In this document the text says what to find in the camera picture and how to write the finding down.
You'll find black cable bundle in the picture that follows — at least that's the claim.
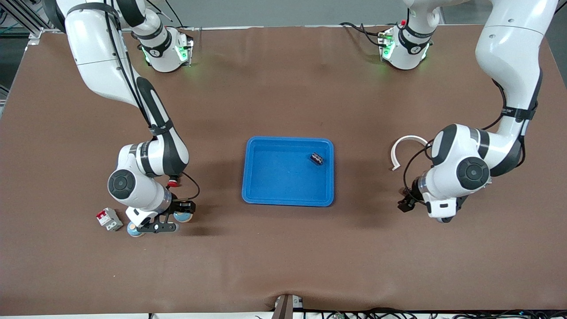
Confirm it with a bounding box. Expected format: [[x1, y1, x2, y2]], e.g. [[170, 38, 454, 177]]
[[306, 307, 567, 319]]

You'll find blue plastic tray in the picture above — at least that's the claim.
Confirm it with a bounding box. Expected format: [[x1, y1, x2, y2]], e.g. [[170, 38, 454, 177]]
[[241, 136, 335, 207]]

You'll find white half-ring pipe clamp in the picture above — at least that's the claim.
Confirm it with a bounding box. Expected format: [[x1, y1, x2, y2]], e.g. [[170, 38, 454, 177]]
[[391, 135, 429, 171]]

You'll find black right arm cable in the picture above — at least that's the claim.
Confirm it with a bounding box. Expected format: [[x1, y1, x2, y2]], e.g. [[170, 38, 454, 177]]
[[106, 0, 201, 200]]

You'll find white red circuit breaker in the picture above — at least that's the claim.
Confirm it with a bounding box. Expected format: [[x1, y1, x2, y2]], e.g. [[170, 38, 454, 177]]
[[96, 207, 124, 232]]

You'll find metal table edge bracket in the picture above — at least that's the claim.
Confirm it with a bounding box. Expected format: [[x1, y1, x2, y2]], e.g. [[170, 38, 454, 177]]
[[271, 294, 304, 319]]

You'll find aluminium frame profile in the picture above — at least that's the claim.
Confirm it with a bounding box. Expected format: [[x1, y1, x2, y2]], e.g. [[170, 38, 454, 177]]
[[0, 0, 47, 45]]

